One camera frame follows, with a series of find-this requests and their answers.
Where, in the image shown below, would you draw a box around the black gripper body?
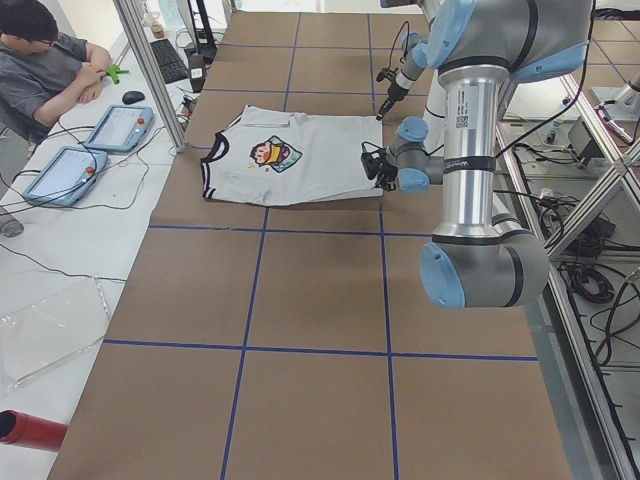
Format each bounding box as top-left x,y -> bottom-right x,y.
376,67 -> 410,103
372,149 -> 398,192

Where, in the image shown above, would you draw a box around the grey cartoon print t-shirt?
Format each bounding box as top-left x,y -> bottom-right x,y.
201,105 -> 383,206

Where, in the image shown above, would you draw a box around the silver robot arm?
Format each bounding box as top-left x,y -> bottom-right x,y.
376,1 -> 445,120
361,1 -> 596,308

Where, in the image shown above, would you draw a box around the blue tape grid lines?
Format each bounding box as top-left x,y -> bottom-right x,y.
104,9 -> 541,480

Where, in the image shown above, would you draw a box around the black keyboard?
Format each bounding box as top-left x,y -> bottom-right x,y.
150,39 -> 189,84

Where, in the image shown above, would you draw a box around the black computer mouse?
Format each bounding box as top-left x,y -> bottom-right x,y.
121,90 -> 145,105

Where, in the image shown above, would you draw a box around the upper blue teach pendant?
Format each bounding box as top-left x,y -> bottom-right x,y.
84,105 -> 154,153

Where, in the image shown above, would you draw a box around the blue teach pendant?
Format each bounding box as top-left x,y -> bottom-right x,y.
22,146 -> 108,207
84,105 -> 154,153

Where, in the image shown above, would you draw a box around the green plastic toy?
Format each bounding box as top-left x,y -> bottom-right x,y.
106,64 -> 129,85

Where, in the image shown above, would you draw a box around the lower blue teach pendant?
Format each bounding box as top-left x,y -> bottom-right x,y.
22,146 -> 108,207

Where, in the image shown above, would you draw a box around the seated person grey shirt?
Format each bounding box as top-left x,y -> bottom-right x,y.
1,1 -> 113,145

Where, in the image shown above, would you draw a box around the clear plastic bag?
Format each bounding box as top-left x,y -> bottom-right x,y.
1,280 -> 110,395

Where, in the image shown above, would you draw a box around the grey water bottle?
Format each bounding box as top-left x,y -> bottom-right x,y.
0,207 -> 24,238

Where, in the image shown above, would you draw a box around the red cylinder bottle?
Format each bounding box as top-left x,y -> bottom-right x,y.
1,410 -> 68,452

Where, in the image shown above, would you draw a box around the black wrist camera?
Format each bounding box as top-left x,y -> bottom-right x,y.
361,152 -> 380,180

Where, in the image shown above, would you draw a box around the aluminium frame post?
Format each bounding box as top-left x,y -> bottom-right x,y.
113,0 -> 187,153

